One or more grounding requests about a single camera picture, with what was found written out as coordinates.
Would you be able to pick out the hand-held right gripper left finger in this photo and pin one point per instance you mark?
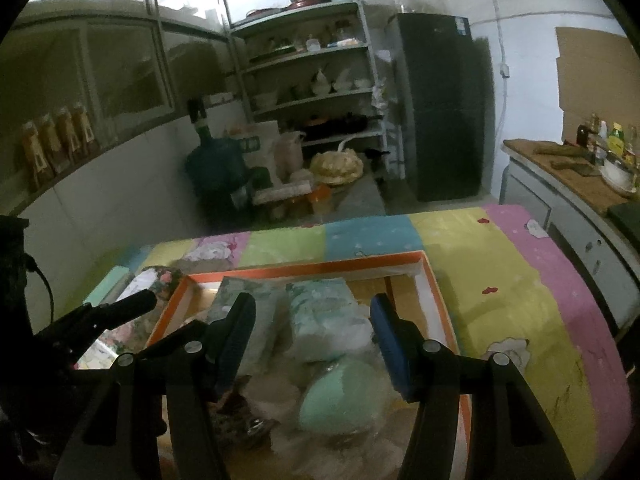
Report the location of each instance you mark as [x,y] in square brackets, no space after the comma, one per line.
[235,345]

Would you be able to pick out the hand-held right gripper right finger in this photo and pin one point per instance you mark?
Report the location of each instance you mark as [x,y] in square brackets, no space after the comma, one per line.
[392,355]

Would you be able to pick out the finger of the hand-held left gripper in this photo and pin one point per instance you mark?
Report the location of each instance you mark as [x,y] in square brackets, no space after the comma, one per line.
[115,310]

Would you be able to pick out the grey green soft packet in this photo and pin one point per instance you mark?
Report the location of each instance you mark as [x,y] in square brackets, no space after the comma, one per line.
[267,300]

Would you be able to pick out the orange rimmed cardboard tray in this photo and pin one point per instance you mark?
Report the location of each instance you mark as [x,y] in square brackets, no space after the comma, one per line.
[400,290]

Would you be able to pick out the leopard print fabric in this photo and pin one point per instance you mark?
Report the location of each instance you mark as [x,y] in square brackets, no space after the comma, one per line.
[242,410]

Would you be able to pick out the green round sponge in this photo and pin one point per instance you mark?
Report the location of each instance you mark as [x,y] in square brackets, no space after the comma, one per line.
[340,402]

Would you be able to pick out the pale green tissue pack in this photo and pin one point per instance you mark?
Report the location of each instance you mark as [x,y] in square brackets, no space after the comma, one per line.
[320,315]

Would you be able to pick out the mint green box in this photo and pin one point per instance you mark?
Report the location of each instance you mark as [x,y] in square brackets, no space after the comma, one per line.
[107,282]

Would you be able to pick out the floral tissue pack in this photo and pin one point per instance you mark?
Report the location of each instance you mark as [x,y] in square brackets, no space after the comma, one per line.
[155,280]

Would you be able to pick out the blue water jug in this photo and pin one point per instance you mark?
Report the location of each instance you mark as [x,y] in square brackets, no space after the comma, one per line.
[217,170]

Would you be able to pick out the orange liquid bottle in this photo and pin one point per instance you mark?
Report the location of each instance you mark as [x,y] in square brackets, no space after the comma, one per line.
[32,155]
[83,127]
[50,144]
[66,136]

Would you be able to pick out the yellow round bundle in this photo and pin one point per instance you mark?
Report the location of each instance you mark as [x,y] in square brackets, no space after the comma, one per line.
[336,167]

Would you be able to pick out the white paper sack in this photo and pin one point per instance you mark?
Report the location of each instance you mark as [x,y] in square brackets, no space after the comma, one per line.
[260,150]

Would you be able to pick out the translucent plastic bag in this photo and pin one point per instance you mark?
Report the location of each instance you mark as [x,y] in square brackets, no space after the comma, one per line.
[289,155]

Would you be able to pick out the black water pump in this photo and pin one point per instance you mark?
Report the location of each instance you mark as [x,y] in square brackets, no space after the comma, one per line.
[198,115]

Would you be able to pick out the kitchen counter cabinet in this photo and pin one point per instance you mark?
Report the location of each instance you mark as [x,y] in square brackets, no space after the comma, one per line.
[540,180]

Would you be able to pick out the black frying pan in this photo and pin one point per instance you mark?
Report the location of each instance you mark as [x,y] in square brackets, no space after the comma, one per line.
[340,125]

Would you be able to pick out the black refrigerator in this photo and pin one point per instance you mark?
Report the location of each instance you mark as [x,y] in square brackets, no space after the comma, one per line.
[440,110]

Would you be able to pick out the black gas stove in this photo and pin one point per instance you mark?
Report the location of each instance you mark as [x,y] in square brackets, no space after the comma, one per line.
[625,220]

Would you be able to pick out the white metal shelf rack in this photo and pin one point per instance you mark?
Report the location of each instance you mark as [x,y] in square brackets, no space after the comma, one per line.
[310,75]

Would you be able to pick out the white bowl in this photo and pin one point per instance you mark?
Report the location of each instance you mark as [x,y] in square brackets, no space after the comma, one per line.
[619,175]

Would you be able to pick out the row of condiment bottles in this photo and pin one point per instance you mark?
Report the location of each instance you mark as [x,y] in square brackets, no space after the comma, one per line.
[607,135]

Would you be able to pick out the glass jar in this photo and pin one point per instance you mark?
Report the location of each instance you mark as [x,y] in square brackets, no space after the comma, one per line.
[403,0]

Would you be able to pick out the glass door wall cabinet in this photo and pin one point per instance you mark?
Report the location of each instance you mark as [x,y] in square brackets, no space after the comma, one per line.
[100,70]

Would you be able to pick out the wall socket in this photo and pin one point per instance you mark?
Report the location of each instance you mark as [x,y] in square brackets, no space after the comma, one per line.
[505,70]

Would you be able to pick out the cardboard wall sheets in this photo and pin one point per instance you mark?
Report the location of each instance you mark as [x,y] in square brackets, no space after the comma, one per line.
[595,75]

